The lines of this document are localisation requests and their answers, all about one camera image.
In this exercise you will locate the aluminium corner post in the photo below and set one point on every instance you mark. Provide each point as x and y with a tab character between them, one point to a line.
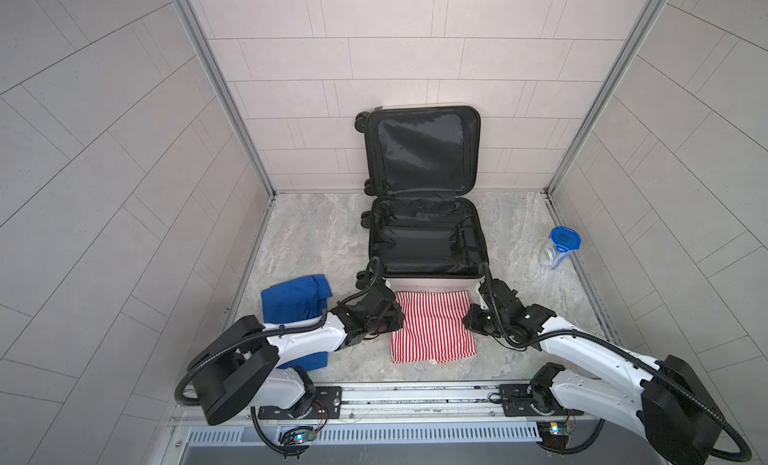
642	26
194	30

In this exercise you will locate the right aluminium corner post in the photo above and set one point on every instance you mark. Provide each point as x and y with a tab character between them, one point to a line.
642	26

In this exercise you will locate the left aluminium corner post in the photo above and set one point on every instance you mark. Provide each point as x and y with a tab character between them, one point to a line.
194	30

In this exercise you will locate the black suitcase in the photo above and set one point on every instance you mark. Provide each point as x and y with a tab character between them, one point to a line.
422	163

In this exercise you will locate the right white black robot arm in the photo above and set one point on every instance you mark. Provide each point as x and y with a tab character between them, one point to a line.
661	400

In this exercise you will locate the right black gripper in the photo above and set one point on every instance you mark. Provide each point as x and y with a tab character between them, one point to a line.
469	318

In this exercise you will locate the clear cup blue lid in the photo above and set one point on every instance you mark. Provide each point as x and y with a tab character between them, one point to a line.
562	241

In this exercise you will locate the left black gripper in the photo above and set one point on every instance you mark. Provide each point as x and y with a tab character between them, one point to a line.
395	323

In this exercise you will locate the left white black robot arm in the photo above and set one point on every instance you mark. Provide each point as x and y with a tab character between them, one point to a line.
243	366

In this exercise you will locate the aluminium mounting rail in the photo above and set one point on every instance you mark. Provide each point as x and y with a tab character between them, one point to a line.
388	413

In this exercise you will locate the right small circuit board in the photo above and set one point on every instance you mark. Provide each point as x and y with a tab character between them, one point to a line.
554	434

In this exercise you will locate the left small circuit board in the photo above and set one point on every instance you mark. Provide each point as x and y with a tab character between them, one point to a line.
298	436

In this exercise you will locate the red white striped cloth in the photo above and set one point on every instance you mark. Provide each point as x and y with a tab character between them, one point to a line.
433	328

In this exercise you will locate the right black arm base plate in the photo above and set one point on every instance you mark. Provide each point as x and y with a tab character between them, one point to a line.
521	400

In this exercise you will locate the small circuit board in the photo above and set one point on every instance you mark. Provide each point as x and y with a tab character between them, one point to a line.
298	436
554	434

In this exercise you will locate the blue t-shirt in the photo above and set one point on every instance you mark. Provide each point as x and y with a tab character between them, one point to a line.
294	300

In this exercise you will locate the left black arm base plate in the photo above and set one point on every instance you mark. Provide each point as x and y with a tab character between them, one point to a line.
319	403

